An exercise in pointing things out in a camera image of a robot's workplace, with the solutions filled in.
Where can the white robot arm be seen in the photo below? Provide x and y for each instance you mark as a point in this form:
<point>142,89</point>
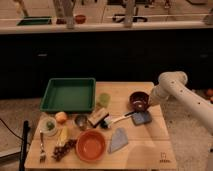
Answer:
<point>174,84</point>

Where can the orange fruit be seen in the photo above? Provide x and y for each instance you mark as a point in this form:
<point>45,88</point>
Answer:
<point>61,117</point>

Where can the distant orange bowl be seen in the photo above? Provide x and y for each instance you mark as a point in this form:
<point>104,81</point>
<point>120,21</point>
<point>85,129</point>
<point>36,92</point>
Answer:
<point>80,19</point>

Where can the wooden block brush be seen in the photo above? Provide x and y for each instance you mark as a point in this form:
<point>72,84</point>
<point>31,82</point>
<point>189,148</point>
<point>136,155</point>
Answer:
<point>97,116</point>

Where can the green plastic tray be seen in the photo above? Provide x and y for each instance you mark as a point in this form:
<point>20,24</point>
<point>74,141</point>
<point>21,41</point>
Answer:
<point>71,95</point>

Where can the silver fork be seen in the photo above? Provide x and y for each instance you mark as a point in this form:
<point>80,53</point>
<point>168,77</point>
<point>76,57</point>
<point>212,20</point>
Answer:
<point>42,150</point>

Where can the distant green tray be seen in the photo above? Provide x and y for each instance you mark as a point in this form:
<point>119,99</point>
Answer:
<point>27,21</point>

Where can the dark brown bowl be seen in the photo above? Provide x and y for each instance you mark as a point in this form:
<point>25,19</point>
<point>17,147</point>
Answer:
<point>139,101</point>

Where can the black stand pole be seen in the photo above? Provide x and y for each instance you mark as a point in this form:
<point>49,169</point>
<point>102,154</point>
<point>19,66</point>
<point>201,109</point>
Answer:
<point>24,143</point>

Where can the black white dish brush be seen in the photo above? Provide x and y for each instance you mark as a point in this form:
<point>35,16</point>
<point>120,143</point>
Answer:
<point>108,121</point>

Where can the yellow banana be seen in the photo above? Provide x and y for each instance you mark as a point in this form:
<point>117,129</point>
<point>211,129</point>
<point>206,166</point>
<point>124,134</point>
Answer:
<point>62,139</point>

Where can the small metal cup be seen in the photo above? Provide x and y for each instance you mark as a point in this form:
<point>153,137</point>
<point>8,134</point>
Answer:
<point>81,122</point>

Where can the bunch of dark grapes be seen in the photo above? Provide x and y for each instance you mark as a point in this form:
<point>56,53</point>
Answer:
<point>60,151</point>

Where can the blue grey sponge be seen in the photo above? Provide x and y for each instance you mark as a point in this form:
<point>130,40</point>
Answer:
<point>140,118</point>

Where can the green cup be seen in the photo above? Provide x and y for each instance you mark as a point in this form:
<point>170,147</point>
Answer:
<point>104,99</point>

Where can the grey folded cloth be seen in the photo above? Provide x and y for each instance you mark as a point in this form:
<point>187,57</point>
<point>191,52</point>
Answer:
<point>119,139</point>

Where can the clear bowl with greens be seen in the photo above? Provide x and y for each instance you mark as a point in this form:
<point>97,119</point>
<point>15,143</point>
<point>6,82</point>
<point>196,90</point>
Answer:
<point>48,126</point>

